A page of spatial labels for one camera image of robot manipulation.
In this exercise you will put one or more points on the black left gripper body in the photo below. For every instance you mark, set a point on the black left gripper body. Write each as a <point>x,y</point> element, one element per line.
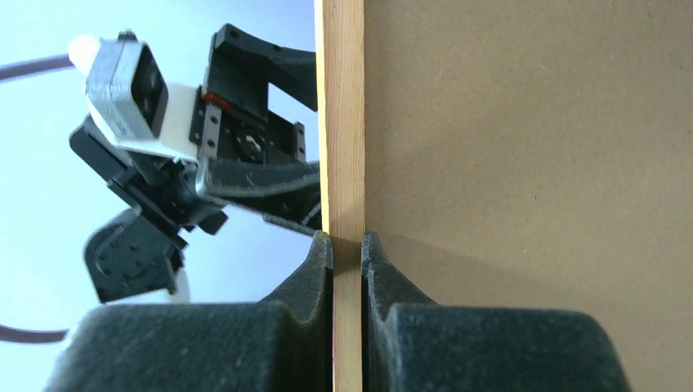
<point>220,134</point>

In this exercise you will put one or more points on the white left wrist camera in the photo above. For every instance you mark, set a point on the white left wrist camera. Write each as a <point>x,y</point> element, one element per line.
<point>129,100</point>

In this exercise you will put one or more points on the yellow wooden picture frame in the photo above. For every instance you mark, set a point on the yellow wooden picture frame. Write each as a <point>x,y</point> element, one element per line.
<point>339,36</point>

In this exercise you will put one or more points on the brown backing board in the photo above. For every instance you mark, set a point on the brown backing board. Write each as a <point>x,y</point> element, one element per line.
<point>539,154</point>

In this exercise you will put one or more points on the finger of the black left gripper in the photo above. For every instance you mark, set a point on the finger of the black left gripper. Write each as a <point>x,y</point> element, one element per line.
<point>227,181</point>
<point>242,67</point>

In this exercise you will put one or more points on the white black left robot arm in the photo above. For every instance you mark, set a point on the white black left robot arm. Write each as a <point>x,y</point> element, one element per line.
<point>141,249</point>

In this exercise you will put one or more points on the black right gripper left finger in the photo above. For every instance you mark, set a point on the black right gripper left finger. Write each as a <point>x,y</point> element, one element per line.
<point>281,343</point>

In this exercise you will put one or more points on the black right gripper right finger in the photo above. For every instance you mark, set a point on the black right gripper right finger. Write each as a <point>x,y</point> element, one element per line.
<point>412,343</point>

